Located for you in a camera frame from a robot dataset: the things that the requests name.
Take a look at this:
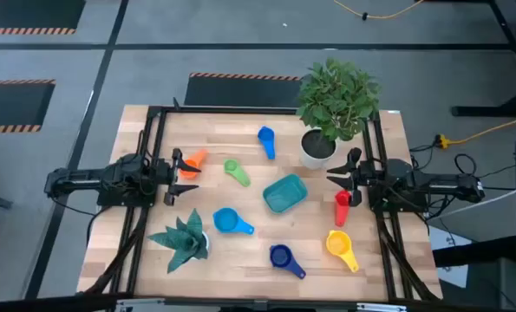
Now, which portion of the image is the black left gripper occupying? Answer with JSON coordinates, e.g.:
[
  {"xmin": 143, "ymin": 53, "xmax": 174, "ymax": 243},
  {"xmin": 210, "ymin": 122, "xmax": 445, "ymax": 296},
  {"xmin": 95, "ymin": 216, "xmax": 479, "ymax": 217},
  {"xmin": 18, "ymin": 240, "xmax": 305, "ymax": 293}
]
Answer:
[{"xmin": 160, "ymin": 147, "xmax": 202, "ymax": 207}]

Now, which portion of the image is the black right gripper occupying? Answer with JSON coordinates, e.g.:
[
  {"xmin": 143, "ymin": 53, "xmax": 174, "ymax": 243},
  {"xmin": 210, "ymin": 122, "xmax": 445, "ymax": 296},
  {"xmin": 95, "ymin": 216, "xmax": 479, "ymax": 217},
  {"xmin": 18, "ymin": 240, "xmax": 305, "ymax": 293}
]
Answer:
[{"xmin": 326, "ymin": 146, "xmax": 372, "ymax": 207}]

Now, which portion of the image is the orange measuring cup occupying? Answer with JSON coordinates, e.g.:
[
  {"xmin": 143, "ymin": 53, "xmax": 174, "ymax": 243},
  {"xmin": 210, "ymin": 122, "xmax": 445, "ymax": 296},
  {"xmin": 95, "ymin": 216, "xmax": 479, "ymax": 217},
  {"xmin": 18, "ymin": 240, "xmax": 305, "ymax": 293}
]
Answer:
[{"xmin": 179, "ymin": 149, "xmax": 209, "ymax": 180}]

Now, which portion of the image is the red measuring cup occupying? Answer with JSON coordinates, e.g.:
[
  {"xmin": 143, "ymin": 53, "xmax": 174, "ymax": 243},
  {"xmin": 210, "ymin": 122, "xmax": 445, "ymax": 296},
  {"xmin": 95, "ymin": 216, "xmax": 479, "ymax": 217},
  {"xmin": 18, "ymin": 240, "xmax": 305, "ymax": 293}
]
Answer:
[{"xmin": 334, "ymin": 189, "xmax": 353, "ymax": 228}]

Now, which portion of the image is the green measuring cup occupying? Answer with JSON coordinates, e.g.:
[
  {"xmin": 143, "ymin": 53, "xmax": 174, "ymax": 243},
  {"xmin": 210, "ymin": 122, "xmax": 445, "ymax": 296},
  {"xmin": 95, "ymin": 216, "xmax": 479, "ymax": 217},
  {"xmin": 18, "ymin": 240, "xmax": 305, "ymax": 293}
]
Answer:
[{"xmin": 223, "ymin": 158, "xmax": 252, "ymax": 188}]

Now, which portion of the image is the large light blue measuring cup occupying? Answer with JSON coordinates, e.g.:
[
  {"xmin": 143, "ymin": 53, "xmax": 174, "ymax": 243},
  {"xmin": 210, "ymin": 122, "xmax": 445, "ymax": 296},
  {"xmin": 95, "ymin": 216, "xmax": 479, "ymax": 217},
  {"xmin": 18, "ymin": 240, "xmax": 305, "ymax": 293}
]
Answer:
[{"xmin": 212, "ymin": 207, "xmax": 256, "ymax": 237}]

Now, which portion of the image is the yellow measuring cup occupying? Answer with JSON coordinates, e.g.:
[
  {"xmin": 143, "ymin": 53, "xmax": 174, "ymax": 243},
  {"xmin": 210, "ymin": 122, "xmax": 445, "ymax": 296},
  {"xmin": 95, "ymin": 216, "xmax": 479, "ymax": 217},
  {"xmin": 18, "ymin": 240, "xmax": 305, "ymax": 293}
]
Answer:
[{"xmin": 325, "ymin": 230, "xmax": 361, "ymax": 274}]

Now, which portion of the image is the small blue measuring cup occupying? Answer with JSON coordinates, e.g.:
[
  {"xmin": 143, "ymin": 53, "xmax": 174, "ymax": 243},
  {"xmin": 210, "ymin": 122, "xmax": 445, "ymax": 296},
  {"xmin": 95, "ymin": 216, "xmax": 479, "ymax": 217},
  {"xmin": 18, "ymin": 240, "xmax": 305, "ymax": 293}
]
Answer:
[{"xmin": 257, "ymin": 126, "xmax": 277, "ymax": 161}]

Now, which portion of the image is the dark blue measuring cup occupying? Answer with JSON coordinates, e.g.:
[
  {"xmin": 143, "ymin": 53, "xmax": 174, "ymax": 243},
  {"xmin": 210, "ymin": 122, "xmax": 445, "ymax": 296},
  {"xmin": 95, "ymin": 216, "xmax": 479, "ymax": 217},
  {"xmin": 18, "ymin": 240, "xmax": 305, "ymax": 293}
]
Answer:
[{"xmin": 269, "ymin": 244, "xmax": 307, "ymax": 281}]

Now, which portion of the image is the teal plastic basket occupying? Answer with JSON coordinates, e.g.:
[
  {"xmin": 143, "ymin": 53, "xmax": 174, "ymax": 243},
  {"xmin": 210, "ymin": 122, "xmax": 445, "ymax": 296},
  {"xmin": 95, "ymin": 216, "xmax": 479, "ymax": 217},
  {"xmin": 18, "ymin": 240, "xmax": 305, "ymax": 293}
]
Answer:
[{"xmin": 262, "ymin": 173, "xmax": 310, "ymax": 215}]

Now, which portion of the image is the large white plant pot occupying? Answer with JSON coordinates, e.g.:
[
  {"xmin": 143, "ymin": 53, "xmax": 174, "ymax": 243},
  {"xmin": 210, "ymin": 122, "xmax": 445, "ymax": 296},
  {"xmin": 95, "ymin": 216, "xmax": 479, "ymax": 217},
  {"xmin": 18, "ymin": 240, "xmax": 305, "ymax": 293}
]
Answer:
[{"xmin": 299, "ymin": 127, "xmax": 339, "ymax": 171}]

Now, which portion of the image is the spiky green succulent plant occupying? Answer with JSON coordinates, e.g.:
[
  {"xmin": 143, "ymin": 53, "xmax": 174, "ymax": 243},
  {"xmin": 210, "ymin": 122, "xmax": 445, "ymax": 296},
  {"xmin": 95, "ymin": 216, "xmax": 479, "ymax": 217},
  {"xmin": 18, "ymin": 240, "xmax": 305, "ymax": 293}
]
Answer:
[{"xmin": 147, "ymin": 208, "xmax": 210, "ymax": 275}]

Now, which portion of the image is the leafy green plant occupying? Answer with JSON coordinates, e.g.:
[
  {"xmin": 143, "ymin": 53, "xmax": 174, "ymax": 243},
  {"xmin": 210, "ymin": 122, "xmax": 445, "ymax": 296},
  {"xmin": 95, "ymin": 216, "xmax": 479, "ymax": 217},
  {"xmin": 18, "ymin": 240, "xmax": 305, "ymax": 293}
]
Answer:
[{"xmin": 295, "ymin": 56, "xmax": 382, "ymax": 142}]

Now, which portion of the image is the black striped-edge floor mat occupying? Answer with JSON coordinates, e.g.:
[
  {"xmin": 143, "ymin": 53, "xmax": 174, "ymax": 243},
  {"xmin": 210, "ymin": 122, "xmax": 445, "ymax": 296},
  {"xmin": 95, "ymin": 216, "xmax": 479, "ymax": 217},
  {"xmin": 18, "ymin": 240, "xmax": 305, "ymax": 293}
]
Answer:
[
  {"xmin": 0, "ymin": 0, "xmax": 87, "ymax": 36},
  {"xmin": 183, "ymin": 72, "xmax": 304, "ymax": 108},
  {"xmin": 0, "ymin": 79, "xmax": 57, "ymax": 135}
]

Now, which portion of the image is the white floor sheet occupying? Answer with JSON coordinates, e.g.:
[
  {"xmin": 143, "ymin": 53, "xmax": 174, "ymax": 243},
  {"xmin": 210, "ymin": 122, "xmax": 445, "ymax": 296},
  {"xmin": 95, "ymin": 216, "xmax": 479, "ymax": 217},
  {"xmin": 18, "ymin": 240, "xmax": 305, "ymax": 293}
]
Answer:
[{"xmin": 428, "ymin": 224, "xmax": 469, "ymax": 289}]

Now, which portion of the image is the black bench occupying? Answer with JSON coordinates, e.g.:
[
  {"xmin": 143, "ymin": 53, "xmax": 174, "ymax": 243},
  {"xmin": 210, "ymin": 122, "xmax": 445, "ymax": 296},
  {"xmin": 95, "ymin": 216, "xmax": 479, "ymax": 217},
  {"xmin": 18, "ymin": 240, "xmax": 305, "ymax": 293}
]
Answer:
[{"xmin": 432, "ymin": 235, "xmax": 516, "ymax": 312}]

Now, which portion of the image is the black desk leg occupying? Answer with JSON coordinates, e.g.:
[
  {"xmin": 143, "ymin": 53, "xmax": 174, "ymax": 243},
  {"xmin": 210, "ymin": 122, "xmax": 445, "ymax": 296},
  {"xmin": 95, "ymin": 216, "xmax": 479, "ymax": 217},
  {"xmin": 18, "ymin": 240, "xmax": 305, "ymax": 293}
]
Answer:
[{"xmin": 450, "ymin": 0, "xmax": 516, "ymax": 118}]

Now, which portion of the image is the black aluminium table frame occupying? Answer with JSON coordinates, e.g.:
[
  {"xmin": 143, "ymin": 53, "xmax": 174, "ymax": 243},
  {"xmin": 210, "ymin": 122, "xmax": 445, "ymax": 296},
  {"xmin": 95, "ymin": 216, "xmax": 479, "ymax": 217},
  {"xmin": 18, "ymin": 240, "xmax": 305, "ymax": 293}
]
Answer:
[{"xmin": 83, "ymin": 97, "xmax": 443, "ymax": 304}]

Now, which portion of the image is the yellow extension cord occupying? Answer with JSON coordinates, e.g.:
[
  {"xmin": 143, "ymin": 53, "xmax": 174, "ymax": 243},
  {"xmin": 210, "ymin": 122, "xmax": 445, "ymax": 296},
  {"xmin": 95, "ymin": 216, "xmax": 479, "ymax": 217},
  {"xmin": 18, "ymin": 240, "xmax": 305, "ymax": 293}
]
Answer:
[{"xmin": 434, "ymin": 111, "xmax": 516, "ymax": 150}]

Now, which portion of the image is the silver camera mount bar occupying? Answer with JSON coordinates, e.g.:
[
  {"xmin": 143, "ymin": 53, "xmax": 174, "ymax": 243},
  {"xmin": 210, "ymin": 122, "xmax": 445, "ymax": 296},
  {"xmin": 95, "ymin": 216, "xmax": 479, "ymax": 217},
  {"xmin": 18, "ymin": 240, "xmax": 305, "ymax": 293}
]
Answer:
[{"xmin": 113, "ymin": 297, "xmax": 408, "ymax": 312}]

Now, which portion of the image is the white cable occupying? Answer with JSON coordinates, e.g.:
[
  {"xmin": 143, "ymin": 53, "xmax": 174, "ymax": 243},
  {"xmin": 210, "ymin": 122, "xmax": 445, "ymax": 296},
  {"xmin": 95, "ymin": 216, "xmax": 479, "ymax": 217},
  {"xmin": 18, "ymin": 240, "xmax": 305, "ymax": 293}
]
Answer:
[{"xmin": 425, "ymin": 179, "xmax": 516, "ymax": 223}]

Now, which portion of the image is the black floor cable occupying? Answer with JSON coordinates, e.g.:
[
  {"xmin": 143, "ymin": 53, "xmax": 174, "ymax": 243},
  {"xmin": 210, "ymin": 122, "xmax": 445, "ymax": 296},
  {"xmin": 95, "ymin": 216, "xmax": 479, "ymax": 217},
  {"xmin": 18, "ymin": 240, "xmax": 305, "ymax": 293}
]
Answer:
[{"xmin": 453, "ymin": 153, "xmax": 516, "ymax": 180}]

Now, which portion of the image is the thin yellow floor cable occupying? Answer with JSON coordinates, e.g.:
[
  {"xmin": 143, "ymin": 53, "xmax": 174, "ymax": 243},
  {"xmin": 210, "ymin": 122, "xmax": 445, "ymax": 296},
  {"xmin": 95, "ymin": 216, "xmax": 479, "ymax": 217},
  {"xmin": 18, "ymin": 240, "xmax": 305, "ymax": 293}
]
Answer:
[{"xmin": 332, "ymin": 0, "xmax": 426, "ymax": 22}]

